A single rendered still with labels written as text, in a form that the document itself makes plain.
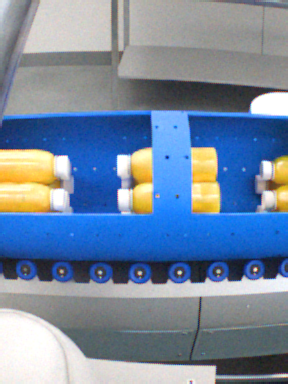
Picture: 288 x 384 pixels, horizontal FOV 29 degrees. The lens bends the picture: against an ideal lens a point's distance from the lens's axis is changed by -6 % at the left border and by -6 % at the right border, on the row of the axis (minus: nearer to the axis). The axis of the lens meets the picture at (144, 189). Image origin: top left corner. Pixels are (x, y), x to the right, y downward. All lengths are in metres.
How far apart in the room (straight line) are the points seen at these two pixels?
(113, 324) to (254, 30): 3.51
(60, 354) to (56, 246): 0.56
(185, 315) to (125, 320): 0.12
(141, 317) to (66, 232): 0.26
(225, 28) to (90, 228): 3.53
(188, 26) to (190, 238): 3.49
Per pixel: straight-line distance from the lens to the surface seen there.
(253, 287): 1.15
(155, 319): 1.16
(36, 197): 1.05
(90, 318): 1.17
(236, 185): 1.26
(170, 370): 0.79
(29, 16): 0.55
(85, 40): 4.53
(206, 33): 4.42
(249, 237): 1.02
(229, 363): 1.99
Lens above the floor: 1.71
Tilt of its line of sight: 34 degrees down
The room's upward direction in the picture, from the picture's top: straight up
